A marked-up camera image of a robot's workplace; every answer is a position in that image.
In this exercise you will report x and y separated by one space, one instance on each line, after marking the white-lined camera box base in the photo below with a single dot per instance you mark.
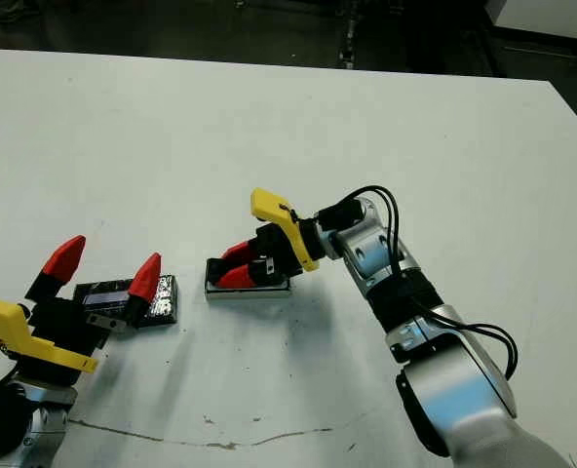
249 291

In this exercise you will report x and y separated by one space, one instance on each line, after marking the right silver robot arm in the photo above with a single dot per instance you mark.
444 380

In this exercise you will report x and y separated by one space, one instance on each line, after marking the black glossy box lid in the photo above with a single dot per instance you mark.
164 302

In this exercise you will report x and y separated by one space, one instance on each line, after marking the dark shoe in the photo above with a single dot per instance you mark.
13 13

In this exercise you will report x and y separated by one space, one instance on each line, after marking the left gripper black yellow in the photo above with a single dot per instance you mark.
57 326

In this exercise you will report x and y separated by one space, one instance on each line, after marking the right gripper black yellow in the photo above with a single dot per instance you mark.
279 248

